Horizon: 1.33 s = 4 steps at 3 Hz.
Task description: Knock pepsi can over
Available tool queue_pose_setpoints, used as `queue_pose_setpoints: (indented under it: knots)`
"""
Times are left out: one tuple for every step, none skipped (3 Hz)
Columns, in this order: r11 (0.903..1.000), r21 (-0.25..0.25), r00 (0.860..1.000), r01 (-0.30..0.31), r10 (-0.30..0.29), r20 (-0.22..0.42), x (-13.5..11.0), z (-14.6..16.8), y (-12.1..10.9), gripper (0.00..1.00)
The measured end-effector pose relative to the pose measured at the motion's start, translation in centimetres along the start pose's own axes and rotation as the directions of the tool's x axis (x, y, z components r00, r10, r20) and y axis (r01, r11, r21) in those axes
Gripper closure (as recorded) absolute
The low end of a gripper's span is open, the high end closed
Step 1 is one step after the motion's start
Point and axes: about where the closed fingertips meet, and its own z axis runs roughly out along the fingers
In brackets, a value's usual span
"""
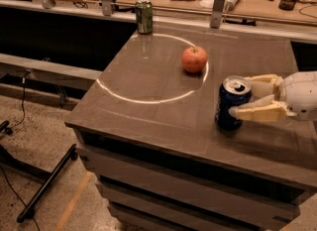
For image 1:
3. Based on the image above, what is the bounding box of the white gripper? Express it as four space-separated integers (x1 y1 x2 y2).
229 71 317 122

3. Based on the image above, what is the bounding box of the blue pepsi can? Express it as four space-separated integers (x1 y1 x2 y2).
215 75 252 131

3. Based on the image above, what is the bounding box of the green soda can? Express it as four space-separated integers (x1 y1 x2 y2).
135 0 153 34

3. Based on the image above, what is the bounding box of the red apple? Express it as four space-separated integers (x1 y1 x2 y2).
181 46 208 73

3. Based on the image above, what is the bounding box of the dark round cup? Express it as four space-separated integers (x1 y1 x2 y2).
278 0 297 11

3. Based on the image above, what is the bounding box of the grey drawer cabinet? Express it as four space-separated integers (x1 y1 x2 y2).
66 24 317 231

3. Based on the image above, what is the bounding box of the black stand leg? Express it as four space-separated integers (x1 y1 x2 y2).
17 144 78 223

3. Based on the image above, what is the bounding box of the metal bracket post right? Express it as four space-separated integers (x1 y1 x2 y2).
210 0 226 29

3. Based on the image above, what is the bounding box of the black floor cable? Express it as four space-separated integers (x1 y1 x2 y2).
0 165 42 231

